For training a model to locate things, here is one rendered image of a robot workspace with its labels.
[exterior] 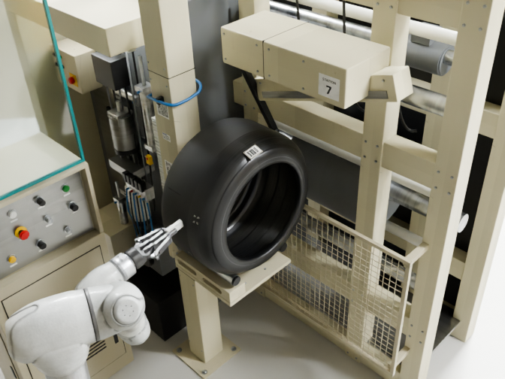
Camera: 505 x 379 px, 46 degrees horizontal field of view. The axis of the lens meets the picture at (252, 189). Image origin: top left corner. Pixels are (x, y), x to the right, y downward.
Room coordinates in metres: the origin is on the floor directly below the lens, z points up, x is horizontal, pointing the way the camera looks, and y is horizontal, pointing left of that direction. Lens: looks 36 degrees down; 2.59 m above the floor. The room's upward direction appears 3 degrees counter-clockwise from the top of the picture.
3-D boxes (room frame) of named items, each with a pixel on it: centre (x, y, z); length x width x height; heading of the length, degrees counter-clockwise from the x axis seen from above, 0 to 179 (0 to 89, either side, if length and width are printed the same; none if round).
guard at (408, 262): (2.02, -0.30, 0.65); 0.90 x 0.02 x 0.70; 43
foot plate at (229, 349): (2.13, 0.29, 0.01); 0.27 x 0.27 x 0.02; 43
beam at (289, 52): (2.07, -0.20, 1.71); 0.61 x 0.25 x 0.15; 43
